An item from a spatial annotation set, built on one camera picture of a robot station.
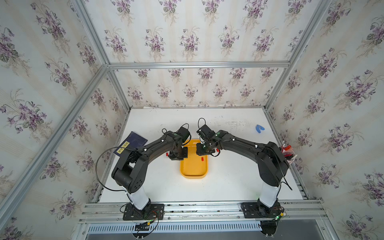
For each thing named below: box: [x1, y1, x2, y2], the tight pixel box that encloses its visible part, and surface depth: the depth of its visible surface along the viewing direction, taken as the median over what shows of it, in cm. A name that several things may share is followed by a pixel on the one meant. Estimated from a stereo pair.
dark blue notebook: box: [113, 131, 148, 157], surface depth 101 cm
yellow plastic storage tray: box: [180, 139, 208, 179], surface depth 86 cm
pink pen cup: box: [280, 144, 298, 165], surface depth 85 cm
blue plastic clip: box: [255, 124, 265, 134], surface depth 109 cm
